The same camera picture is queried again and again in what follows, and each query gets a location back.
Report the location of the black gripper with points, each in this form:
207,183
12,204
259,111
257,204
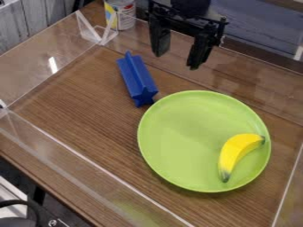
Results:
189,17

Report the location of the blue star-shaped block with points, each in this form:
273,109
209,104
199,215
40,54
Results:
137,79

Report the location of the green plate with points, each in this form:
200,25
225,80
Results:
181,133

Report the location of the yellow toy banana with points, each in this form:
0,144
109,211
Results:
236,148

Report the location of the clear acrylic enclosure wall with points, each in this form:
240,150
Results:
69,121

